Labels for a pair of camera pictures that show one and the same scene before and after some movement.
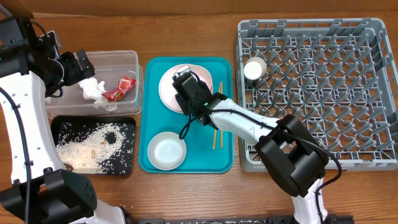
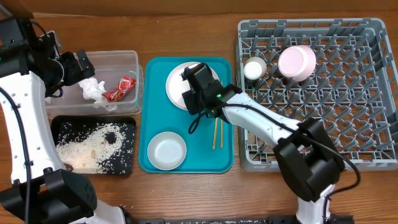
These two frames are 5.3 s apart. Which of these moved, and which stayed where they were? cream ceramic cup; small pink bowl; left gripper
Moved: small pink bowl
Stayed: left gripper; cream ceramic cup
